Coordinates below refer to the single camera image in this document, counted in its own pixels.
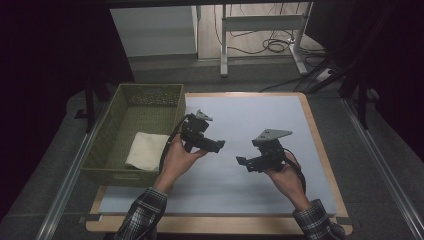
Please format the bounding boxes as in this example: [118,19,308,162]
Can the black stand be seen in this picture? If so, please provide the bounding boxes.
[74,78,113,135]
[338,63,381,132]

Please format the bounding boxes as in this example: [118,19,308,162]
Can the coiled black floor cables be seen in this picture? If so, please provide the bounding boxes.
[213,3,329,58]

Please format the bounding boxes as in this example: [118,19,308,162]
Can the grey cabinet panel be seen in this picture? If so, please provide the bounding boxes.
[109,5,200,60]

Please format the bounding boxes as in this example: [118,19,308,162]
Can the right hand-held gripper cable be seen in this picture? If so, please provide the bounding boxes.
[283,148,308,195]

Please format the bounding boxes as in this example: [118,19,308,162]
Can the cream cartoon print cloth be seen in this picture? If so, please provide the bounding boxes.
[124,131,171,172]

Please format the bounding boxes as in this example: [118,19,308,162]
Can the white power strip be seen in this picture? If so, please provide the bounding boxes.
[314,67,335,83]

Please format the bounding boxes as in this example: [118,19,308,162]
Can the green plastic basket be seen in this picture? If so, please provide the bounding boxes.
[80,83,187,188]

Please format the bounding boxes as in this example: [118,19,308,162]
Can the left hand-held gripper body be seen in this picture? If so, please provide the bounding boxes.
[179,109,214,154]

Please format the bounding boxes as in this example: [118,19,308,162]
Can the metal floor rail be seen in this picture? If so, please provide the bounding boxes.
[34,106,113,240]
[342,97,424,240]

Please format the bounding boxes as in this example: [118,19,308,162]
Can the left hand-held gripper cable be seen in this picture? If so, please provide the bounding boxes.
[159,114,194,174]

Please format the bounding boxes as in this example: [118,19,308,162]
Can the person's right hand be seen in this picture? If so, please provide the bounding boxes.
[265,155,312,212]

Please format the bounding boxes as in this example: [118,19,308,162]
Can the hand-held gripper cable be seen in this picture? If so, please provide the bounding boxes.
[283,148,308,195]
[159,114,194,174]

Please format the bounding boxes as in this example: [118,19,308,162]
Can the white metal desk frame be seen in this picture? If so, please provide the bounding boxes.
[219,1,315,78]

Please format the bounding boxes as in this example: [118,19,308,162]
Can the person's left hand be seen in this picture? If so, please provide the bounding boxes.
[153,133,209,194]

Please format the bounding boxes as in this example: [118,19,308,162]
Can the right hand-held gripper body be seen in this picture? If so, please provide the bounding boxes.
[252,128,294,172]

